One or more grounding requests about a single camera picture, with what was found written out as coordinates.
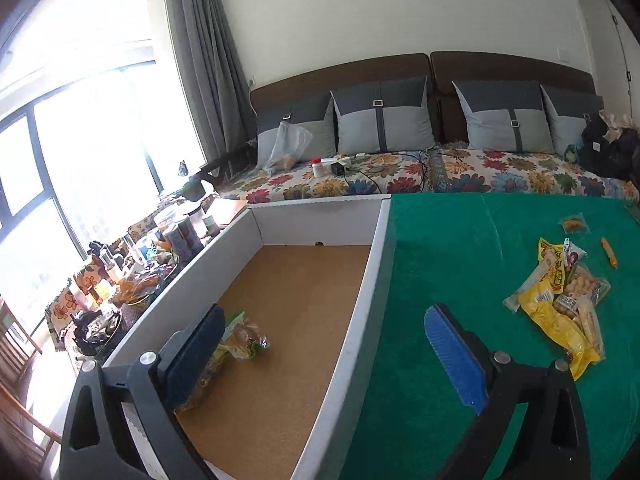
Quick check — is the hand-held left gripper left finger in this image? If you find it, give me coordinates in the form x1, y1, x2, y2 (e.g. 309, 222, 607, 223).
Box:
59, 304, 226, 480

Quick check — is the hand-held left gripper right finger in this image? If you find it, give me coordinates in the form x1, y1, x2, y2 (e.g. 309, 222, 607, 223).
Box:
424, 303, 592, 480

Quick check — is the large yellow snack packet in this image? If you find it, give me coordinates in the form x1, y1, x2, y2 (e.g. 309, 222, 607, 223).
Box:
518, 280, 602, 382

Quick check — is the long clear snack packet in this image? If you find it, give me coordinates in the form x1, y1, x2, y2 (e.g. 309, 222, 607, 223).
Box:
502, 259, 552, 314

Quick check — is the white cardboard box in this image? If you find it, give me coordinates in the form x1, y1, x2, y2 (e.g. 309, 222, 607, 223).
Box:
102, 194, 396, 480

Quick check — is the green snack packet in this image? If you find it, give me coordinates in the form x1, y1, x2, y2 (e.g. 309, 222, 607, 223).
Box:
200, 311, 271, 392

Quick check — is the green tablecloth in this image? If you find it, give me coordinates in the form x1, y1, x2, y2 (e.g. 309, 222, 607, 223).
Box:
340, 192, 640, 480

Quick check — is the black tray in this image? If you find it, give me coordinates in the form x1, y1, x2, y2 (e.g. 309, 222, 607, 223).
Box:
72, 310, 123, 356

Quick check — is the metal can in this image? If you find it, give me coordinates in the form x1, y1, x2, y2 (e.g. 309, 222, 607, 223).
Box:
164, 220, 206, 263

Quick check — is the yellow cartoon snack packet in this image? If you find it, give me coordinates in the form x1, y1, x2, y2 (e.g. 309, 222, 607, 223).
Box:
537, 237, 572, 297

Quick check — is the floral side table cloth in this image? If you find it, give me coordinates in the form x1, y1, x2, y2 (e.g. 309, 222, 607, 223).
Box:
45, 260, 121, 351

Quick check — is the peanut packet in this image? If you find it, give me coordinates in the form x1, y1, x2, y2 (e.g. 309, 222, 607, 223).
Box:
559, 264, 613, 361

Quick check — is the small white snack packet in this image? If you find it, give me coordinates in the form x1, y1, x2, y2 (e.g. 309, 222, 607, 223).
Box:
562, 239, 589, 267

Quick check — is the dark desk lamp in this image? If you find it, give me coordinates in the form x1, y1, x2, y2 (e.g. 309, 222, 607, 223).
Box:
172, 160, 221, 203

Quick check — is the small clear orange snack packet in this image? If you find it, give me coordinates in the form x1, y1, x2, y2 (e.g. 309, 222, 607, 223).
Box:
559, 214, 592, 235

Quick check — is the wooden chair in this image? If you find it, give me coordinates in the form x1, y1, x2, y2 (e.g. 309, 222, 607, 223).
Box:
0, 296, 63, 466

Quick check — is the floral sofa cover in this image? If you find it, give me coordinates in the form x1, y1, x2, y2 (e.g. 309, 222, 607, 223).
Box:
215, 144, 640, 207

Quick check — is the clear plastic bag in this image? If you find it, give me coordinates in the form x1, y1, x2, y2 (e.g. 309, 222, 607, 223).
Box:
262, 121, 313, 173

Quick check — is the grey two-tone pillow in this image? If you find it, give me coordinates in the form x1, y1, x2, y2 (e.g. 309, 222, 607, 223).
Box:
256, 97, 337, 167
451, 80, 555, 155
541, 85, 606, 156
331, 76, 437, 155

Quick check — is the window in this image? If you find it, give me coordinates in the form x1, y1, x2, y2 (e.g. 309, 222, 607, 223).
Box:
0, 0, 201, 331

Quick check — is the black bag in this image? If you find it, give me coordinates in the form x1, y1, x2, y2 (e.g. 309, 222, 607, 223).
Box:
580, 120, 640, 182

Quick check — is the beige cloth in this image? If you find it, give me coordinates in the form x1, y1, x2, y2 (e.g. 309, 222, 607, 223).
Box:
599, 109, 640, 133

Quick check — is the brown sofa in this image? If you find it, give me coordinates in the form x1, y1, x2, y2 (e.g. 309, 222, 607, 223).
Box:
249, 51, 606, 161

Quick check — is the grey curtain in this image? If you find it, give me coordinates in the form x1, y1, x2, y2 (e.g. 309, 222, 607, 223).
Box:
165, 0, 251, 157

